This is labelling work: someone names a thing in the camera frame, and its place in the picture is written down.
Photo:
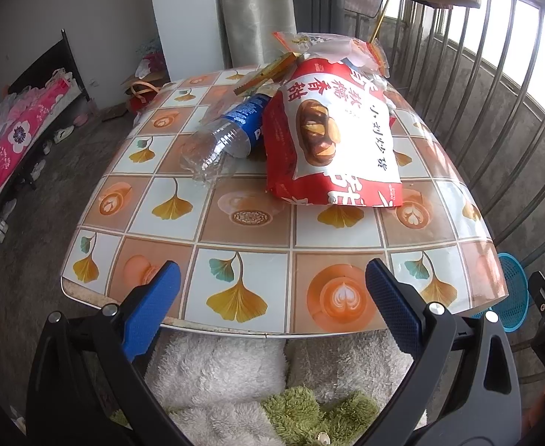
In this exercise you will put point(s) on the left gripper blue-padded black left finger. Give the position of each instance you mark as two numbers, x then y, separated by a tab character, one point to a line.
62	406

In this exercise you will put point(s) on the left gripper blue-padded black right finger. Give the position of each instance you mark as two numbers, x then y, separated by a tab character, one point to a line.
483	405

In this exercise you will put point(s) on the red white chestnut snack bag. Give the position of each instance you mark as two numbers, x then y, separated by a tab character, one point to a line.
328	140

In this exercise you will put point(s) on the clear Pepsi plastic bottle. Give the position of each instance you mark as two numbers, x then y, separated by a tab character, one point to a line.
234	134

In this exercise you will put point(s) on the clear orange snack wrapper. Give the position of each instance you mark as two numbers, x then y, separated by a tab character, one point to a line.
367	57

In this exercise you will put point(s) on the yellow gold snack packet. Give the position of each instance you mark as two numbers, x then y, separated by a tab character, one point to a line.
275	72

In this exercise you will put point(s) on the blue plastic basket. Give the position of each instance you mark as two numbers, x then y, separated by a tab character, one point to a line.
513	309

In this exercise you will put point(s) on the green plush toy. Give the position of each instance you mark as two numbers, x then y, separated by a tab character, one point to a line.
299	419

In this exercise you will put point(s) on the ginkgo patterned tablecloth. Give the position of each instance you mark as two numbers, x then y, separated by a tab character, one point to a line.
251	263

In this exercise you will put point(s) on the metal balcony railing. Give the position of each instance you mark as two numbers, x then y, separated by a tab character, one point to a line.
475	78

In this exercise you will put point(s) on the bed with pink bedding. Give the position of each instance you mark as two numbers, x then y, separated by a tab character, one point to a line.
33	102

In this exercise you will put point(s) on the red gift bag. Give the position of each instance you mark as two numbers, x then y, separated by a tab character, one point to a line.
141	94

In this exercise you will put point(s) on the pile of clothes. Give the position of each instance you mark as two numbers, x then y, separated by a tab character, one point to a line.
151	58

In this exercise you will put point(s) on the dark grey cabinet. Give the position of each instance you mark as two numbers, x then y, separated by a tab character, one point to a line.
319	16

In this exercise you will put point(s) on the grey curtain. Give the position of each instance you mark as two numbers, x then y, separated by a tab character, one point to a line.
249	27

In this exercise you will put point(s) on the yellow broom handle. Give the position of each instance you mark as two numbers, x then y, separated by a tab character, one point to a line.
379	20

